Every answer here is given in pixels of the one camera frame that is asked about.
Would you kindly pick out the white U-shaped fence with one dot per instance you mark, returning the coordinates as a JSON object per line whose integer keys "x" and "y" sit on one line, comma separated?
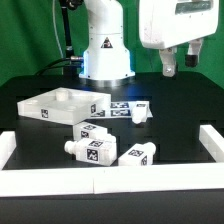
{"x": 66, "y": 181}

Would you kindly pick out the paper sheet with markers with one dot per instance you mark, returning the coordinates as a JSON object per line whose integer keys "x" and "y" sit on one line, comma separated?
{"x": 120, "y": 109}

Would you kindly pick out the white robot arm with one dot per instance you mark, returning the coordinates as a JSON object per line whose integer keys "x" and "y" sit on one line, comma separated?
{"x": 106, "y": 60}

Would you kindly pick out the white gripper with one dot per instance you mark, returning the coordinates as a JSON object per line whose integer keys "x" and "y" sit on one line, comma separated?
{"x": 168, "y": 23}

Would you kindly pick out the black pole stand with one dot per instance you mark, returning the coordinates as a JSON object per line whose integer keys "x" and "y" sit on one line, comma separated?
{"x": 71, "y": 68}

